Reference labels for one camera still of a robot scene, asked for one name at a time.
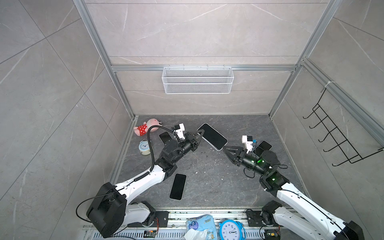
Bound white wire mesh basket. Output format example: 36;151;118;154
162;67;235;95

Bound small cream alarm clock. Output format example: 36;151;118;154
138;140;151;156

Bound phone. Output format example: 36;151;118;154
159;132;174;145
198;123;228;151
255;141;272;157
169;174;187;201

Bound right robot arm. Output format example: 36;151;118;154
223;147;365;240

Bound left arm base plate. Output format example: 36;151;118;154
128;211;170;228

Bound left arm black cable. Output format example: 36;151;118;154
146;125;175;173

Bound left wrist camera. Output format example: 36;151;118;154
174;123;185;141

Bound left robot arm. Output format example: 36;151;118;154
87;130;204;238

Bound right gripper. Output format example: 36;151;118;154
224;146;269;178

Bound black wire hook rack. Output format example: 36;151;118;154
302;88;384;167

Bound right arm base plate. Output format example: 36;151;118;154
245;209;270;227

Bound pink plush toy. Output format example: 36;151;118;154
134;119;163;136

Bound blue tissue pack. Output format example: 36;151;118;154
184;215;218;240

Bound blue alarm clock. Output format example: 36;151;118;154
219;220;246;240

